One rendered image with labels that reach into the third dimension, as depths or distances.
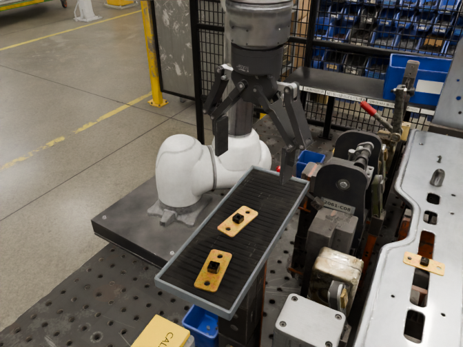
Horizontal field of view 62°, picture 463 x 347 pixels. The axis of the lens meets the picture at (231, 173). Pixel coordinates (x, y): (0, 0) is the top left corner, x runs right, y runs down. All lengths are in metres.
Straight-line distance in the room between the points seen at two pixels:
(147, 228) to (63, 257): 1.17
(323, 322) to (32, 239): 2.17
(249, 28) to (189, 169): 0.76
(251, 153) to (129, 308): 0.60
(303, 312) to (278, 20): 0.45
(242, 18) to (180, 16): 2.98
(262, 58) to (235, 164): 0.74
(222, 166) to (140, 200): 0.36
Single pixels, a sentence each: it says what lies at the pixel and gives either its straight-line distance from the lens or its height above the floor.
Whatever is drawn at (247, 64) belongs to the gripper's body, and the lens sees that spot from 0.55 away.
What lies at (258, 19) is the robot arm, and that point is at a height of 1.53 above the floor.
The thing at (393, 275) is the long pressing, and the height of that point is 1.00.
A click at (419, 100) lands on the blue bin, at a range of 1.65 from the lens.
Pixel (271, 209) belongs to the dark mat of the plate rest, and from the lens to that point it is 0.76.
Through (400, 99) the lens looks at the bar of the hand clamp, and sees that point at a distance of 1.25.
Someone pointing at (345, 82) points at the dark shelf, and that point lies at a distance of 1.76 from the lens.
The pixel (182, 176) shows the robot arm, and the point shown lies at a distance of 1.23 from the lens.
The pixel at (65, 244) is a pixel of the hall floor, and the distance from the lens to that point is 2.52.
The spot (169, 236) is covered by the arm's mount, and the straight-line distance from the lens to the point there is 1.29.
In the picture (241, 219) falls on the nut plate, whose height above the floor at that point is 1.17.
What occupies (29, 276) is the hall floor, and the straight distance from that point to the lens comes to 2.42.
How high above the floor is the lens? 1.65
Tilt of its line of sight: 35 degrees down
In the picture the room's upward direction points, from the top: straight up
